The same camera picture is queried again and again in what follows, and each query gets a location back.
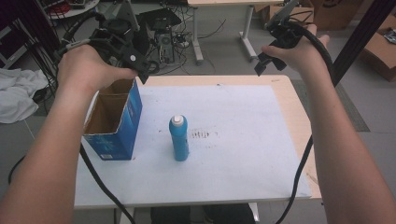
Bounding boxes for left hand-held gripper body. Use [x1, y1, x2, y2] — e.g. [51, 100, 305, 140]
[90, 19, 151, 73]

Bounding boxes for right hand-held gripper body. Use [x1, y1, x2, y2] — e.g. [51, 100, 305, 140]
[264, 0, 304, 50]

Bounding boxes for blue cardboard box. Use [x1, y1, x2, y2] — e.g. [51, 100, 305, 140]
[82, 77, 144, 161]

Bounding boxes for blue spray bottle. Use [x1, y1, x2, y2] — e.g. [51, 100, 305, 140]
[168, 114, 191, 162]

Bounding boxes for person's right hand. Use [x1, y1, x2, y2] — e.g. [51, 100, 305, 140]
[261, 24, 331, 82]

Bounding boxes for person's left hand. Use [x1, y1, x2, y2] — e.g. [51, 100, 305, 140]
[56, 44, 138, 95]

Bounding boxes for computer tower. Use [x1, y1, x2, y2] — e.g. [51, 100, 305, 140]
[157, 32, 177, 64]

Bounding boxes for black metal stand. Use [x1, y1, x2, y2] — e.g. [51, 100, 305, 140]
[331, 0, 396, 88]

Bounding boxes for white mat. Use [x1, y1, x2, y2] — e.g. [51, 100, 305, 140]
[74, 84, 312, 209]

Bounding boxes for flat brown cardboard box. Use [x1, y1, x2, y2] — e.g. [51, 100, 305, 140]
[359, 14, 396, 83]

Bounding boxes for white cloth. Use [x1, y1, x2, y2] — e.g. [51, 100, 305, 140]
[0, 67, 50, 125]

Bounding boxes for person's dark trousers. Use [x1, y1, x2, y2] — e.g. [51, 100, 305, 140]
[150, 203, 257, 224]

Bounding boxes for white desk frame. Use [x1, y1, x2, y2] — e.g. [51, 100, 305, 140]
[186, 0, 286, 66]

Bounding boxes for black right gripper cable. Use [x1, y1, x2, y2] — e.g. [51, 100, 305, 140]
[275, 134, 314, 224]

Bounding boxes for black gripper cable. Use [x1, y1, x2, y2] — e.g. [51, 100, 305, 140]
[78, 143, 137, 224]
[275, 134, 314, 224]

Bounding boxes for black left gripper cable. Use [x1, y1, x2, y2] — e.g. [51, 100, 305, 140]
[78, 143, 137, 224]

